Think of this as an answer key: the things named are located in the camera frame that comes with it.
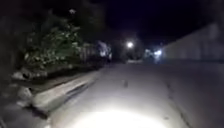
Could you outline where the leafy bush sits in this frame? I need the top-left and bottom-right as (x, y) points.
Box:
(22, 13), (85, 73)

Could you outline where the grey asphalt road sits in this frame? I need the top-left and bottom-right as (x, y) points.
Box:
(43, 61), (224, 128)

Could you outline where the concrete kerb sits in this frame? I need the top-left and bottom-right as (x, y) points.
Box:
(9, 69), (103, 116)

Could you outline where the long wall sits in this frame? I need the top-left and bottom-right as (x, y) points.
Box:
(161, 22), (224, 63)

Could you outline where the building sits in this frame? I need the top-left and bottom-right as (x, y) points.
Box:
(79, 39), (113, 64)

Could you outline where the street lamp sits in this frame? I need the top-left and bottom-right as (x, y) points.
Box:
(125, 40), (135, 63)

